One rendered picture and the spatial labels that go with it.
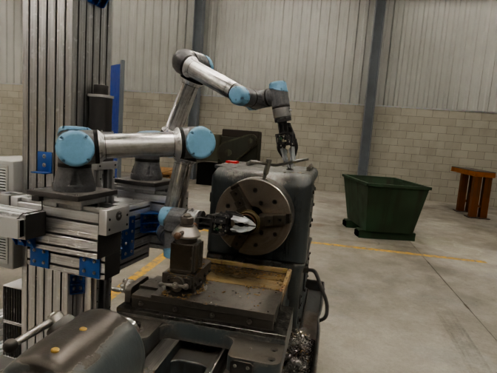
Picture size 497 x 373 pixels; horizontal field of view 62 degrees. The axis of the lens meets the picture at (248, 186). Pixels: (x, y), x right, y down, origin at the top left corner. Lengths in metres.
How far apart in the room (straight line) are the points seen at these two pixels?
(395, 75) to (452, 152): 2.55
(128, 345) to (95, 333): 0.05
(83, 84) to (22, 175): 0.47
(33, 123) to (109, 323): 1.42
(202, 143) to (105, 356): 1.04
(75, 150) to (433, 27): 11.48
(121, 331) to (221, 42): 11.90
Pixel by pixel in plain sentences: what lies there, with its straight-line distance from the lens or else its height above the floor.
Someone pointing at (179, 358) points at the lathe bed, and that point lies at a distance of 1.15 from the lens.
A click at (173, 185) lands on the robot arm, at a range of 1.67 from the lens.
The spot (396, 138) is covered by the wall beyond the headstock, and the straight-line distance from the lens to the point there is 11.85.
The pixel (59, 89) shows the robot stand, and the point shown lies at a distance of 1.86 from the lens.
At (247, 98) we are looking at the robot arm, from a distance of 1.68.
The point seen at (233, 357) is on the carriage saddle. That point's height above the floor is 0.90.
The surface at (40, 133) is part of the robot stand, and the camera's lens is 1.93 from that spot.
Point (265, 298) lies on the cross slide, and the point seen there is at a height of 0.97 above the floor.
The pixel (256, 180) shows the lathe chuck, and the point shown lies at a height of 1.23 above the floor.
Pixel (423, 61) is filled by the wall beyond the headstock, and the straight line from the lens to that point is 12.21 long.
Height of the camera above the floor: 1.41
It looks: 7 degrees down
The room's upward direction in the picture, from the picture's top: 4 degrees clockwise
